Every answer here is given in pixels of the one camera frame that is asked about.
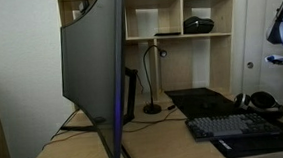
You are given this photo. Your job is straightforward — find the black silver headphones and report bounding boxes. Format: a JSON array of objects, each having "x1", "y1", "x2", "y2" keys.
[{"x1": 233, "y1": 89, "x2": 283, "y2": 123}]

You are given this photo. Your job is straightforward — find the thin black cable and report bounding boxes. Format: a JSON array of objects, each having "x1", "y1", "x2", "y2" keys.
[{"x1": 47, "y1": 107, "x2": 84, "y2": 142}]

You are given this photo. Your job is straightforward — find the light wooden shelf unit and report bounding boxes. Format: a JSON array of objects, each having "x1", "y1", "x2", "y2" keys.
[{"x1": 55, "y1": 0, "x2": 244, "y2": 110}]

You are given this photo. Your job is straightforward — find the grey mechanical keyboard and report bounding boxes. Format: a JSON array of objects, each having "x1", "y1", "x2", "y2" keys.
[{"x1": 183, "y1": 109, "x2": 283, "y2": 144}]

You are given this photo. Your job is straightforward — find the flat black device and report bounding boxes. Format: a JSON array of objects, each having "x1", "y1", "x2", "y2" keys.
[{"x1": 153, "y1": 30, "x2": 183, "y2": 38}]

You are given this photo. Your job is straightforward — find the black desk mat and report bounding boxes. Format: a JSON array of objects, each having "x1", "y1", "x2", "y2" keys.
[{"x1": 163, "y1": 81, "x2": 283, "y2": 158}]

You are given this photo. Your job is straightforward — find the black gooseneck desk lamp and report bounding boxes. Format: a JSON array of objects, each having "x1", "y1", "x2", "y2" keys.
[{"x1": 138, "y1": 43, "x2": 172, "y2": 116}]

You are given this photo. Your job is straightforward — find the black curved monitor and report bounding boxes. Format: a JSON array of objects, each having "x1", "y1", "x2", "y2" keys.
[{"x1": 55, "y1": 0, "x2": 137, "y2": 158}]

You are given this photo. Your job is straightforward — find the black device on shelf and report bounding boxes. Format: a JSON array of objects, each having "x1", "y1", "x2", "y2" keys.
[{"x1": 181, "y1": 14, "x2": 216, "y2": 36}]

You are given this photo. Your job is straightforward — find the black webcam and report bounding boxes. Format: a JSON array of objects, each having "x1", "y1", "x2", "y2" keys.
[{"x1": 77, "y1": 0, "x2": 91, "y2": 14}]

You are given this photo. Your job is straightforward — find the white blue wrist camera mount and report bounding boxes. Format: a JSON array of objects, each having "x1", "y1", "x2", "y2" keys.
[{"x1": 264, "y1": 54, "x2": 283, "y2": 66}]

